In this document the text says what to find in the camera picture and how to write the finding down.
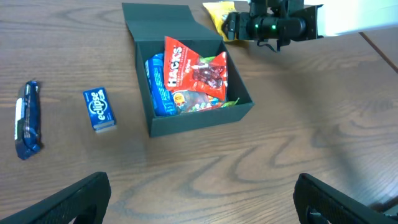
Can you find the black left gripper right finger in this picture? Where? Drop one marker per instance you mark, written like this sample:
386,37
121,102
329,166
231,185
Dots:
317,202

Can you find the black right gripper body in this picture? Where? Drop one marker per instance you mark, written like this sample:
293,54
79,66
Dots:
244,25

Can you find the black open gift box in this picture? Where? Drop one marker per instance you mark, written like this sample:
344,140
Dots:
149,24

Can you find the yellow sunflower seed bag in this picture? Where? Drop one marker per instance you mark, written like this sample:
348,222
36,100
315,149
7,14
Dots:
218,12

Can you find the blue Eclipse mints box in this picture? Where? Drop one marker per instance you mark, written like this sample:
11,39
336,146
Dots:
99,109

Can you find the green Haribo worms bag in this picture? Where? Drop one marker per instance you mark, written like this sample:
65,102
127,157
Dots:
188,101

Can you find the red Hacks candy bag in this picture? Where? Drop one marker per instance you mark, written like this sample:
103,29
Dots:
184,69

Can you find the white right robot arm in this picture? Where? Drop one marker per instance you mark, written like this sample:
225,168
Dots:
299,20

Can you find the dark blue chocolate bar wrapper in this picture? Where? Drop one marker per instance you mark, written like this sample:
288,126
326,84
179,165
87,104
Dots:
27,136

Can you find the blue Oreo cookie pack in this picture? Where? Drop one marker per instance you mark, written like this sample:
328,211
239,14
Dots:
161,97

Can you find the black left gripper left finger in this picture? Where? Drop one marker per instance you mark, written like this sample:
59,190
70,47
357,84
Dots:
85,201

